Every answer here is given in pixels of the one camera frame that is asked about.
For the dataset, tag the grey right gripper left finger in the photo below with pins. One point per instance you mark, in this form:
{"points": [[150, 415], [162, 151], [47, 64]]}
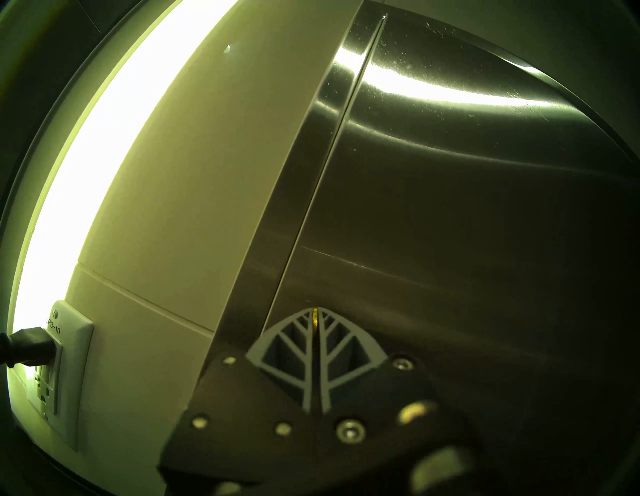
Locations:
{"points": [[260, 415]]}

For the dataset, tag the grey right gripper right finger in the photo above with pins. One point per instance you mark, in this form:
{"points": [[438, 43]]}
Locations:
{"points": [[360, 400]]}

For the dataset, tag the stainless towel dispenser door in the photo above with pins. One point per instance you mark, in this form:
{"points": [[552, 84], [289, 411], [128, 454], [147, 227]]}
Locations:
{"points": [[475, 225]]}

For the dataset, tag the white wall outlet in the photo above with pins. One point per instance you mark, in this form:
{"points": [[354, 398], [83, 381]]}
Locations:
{"points": [[72, 380]]}

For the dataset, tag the stainless steel wall panel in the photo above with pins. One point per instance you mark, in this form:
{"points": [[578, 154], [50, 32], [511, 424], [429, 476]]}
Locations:
{"points": [[300, 175]]}

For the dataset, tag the vertical wall light strip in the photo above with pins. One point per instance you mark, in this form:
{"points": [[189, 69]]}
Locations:
{"points": [[100, 150]]}

